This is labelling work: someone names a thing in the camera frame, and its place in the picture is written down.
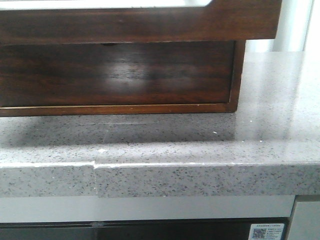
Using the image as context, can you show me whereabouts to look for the wooden drawer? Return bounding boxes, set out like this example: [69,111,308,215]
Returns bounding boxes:
[0,0,282,46]
[0,40,236,108]

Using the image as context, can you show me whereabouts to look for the dark wooden drawer cabinet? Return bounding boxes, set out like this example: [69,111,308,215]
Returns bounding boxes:
[0,39,247,117]

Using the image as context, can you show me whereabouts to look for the dark appliance under counter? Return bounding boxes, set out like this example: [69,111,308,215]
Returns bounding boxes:
[0,217,289,240]

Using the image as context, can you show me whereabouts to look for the white QR code label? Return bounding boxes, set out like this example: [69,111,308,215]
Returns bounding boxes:
[248,223,285,240]

